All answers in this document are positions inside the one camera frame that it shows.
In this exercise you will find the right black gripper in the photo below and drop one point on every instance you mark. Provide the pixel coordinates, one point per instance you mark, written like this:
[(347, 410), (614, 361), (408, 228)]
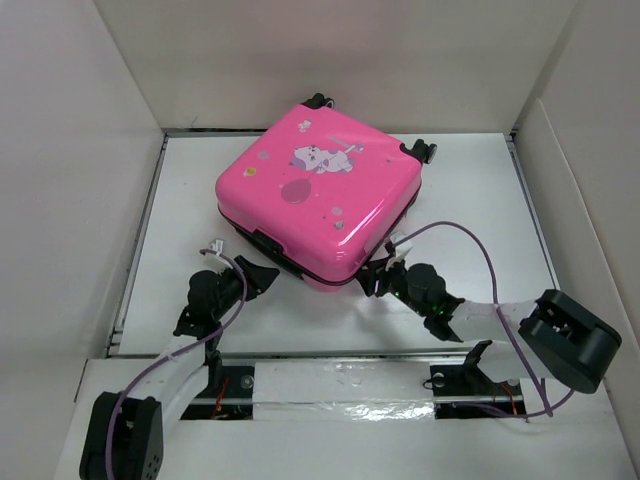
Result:
[(369, 276)]

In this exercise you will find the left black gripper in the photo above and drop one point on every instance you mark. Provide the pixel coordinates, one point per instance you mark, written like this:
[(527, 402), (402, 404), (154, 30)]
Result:
[(257, 277)]

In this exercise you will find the pink hard-shell suitcase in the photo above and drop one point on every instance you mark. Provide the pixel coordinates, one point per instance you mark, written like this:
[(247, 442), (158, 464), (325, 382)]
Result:
[(318, 192)]

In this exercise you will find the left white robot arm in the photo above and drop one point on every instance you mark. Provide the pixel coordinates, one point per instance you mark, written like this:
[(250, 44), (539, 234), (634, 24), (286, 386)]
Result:
[(127, 429)]

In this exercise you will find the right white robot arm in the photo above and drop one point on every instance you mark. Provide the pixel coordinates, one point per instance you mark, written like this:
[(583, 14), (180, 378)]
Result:
[(552, 336)]

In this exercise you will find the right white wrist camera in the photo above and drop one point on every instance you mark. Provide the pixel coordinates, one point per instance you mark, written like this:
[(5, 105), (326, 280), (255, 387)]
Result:
[(398, 246)]

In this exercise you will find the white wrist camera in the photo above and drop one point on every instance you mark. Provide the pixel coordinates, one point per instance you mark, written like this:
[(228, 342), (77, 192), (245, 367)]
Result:
[(212, 255), (398, 246)]

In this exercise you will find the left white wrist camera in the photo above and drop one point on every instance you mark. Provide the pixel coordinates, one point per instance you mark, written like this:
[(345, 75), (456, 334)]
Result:
[(212, 255)]

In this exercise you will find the metal base rail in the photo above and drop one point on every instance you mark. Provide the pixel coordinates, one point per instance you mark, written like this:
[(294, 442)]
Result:
[(459, 391)]

